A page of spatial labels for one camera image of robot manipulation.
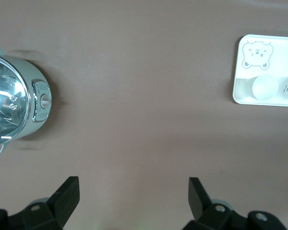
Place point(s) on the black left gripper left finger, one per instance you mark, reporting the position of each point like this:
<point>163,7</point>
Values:
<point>62,198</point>

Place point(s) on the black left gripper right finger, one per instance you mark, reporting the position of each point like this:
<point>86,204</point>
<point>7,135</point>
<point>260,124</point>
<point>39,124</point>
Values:
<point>199,201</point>

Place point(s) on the white IKEA cup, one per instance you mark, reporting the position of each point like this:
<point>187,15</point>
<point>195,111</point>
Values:
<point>265,87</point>

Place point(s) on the cream bear print tray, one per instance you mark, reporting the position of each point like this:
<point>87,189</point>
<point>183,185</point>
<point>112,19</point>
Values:
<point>285,52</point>

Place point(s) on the glass pot lid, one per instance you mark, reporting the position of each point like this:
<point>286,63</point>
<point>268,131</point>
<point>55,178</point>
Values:
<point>4,83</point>

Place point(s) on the pale green electric cooking pot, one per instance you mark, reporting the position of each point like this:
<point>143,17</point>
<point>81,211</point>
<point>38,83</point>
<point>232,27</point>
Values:
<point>36,72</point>

